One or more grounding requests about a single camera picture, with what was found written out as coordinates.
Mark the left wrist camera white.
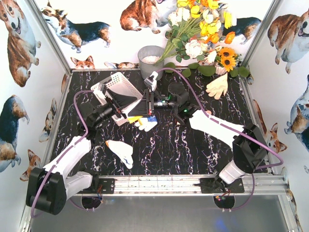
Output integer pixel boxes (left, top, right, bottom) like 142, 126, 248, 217
90, 83, 107, 105

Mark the grey metal bucket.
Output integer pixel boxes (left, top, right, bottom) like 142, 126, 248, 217
138, 45, 164, 79

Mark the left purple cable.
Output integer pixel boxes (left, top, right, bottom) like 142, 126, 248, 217
30, 90, 97, 218

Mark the sunflower bunch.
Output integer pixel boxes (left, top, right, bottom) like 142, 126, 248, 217
215, 47, 241, 72

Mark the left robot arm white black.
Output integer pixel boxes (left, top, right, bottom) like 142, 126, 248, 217
26, 89, 139, 218

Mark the purple cable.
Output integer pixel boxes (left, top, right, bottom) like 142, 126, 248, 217
154, 67, 283, 211
30, 90, 97, 218

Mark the artificial flower bouquet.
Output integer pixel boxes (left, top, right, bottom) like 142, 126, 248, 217
158, 0, 237, 63

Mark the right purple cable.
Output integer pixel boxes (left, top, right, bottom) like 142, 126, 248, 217
154, 67, 283, 211

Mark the cream leather glove back right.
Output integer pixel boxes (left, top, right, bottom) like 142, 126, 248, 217
206, 72, 228, 100

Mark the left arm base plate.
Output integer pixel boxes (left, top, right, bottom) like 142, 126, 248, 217
80, 178, 115, 194

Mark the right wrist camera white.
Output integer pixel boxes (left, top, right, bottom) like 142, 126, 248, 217
144, 71, 158, 92

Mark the blue dotted knit glove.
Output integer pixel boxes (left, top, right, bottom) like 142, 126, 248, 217
134, 116, 157, 132

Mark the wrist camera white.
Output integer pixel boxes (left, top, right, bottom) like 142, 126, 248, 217
90, 83, 107, 105
144, 71, 158, 92

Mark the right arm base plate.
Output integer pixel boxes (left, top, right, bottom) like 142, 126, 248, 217
193, 177, 245, 193

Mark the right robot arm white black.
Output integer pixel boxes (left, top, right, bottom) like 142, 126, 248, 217
128, 82, 267, 185

